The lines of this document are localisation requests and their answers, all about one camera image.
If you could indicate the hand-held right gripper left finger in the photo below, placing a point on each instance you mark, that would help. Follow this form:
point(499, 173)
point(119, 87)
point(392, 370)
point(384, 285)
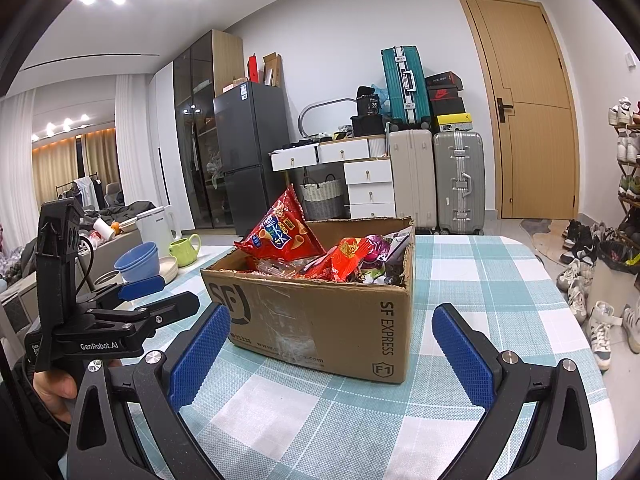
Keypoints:
point(200, 355)

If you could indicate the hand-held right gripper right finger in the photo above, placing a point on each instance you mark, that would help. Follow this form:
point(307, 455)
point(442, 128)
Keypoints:
point(462, 360)

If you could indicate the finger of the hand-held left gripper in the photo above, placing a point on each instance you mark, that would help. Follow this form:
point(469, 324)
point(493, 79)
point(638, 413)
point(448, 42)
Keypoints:
point(142, 287)
point(175, 305)

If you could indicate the clear cracker packet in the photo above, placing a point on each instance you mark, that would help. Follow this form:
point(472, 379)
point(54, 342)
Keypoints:
point(275, 267)

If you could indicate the brown cardboard box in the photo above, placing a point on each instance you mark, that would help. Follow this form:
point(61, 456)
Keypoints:
point(310, 320)

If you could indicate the red chips bag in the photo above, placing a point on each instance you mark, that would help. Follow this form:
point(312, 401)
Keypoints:
point(280, 240)

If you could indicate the purple candy bag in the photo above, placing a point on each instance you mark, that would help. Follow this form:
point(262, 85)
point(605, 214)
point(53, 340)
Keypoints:
point(377, 250)

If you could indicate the red cookie packet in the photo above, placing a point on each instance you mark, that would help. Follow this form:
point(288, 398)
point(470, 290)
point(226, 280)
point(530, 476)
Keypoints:
point(340, 260)

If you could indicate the person's left forearm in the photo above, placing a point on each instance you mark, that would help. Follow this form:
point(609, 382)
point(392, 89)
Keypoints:
point(20, 435)

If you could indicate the person's left hand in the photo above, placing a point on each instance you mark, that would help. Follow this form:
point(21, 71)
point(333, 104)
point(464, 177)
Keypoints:
point(55, 390)

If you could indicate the blue bowl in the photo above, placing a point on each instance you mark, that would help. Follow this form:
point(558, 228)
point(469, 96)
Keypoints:
point(156, 262)
point(132, 260)

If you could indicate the cream plate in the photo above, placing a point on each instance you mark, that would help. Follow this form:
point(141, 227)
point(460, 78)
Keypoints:
point(170, 270)

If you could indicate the steel bowl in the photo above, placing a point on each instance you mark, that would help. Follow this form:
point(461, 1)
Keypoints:
point(107, 280)

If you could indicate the grey sofa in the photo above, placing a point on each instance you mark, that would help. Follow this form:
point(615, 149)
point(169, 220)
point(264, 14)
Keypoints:
point(112, 255)

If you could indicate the white kettle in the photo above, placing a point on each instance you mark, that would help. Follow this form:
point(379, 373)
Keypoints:
point(155, 227)

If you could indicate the orange fruit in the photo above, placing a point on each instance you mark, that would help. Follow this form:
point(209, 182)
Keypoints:
point(116, 228)

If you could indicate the white paper roll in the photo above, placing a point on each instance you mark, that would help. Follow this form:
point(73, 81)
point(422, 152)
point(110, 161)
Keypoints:
point(104, 229)

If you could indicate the dark clothes pile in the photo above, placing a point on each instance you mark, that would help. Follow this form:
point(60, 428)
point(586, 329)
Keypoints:
point(130, 210)

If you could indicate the grey chair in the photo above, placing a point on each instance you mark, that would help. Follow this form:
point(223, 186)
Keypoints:
point(115, 194)

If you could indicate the clothes rack with clothes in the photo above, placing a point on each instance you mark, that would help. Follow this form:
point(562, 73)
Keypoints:
point(82, 192)

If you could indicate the tan curtain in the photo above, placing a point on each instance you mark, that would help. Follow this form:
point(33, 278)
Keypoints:
point(55, 170)

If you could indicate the white sheer curtain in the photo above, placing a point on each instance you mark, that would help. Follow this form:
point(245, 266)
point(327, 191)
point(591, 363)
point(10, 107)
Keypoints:
point(15, 170)
point(135, 140)

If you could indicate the group of shoes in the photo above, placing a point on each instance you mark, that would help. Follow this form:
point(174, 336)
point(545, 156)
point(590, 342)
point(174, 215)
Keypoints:
point(580, 285)

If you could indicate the grey doormat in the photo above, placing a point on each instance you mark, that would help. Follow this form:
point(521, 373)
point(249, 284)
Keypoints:
point(545, 235)

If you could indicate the silver suitcase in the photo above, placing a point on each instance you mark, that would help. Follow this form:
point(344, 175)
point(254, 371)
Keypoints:
point(459, 180)

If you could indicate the woven basket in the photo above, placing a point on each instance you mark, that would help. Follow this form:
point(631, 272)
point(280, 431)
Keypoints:
point(322, 200)

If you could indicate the tall dark glass cabinet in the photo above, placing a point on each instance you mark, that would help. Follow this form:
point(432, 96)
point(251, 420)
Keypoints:
point(195, 110)

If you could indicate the beige suitcase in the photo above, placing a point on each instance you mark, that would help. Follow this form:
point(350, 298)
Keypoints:
point(411, 180)

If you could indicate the dark grey fridge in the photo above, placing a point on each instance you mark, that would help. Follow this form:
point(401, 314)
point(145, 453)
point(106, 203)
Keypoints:
point(250, 130)

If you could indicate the white dresser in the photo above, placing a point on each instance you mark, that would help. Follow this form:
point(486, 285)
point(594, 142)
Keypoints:
point(367, 170)

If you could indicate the small flat carton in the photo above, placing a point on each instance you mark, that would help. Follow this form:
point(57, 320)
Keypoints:
point(235, 86)

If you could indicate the metal shoe rack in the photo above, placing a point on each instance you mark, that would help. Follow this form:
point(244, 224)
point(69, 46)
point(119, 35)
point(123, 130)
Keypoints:
point(631, 200)

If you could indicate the yellow and black shoe box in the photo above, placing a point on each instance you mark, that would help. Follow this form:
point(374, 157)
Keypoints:
point(454, 122)

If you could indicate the open brown carton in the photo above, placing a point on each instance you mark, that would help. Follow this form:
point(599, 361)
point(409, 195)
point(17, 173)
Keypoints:
point(272, 71)

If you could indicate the black round box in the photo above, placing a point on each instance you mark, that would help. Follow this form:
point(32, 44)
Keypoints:
point(367, 125)

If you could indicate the wooden door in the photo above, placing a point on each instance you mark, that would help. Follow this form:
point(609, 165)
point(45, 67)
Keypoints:
point(530, 110)

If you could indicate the black square box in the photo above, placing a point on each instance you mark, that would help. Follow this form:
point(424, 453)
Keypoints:
point(369, 101)

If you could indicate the blue plastic bag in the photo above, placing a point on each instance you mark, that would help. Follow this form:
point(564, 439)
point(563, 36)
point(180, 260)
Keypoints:
point(381, 96)

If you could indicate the teal suitcase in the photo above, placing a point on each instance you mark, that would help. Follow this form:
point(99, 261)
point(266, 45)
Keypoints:
point(405, 87)

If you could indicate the black and red shoe box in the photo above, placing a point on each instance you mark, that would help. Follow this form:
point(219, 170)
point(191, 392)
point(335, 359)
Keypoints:
point(442, 80)

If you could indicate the oval metal mirror frame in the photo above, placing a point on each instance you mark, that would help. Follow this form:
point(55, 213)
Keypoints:
point(330, 100)

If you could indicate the white wall switch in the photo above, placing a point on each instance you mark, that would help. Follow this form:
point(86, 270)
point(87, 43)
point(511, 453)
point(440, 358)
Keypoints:
point(630, 60)

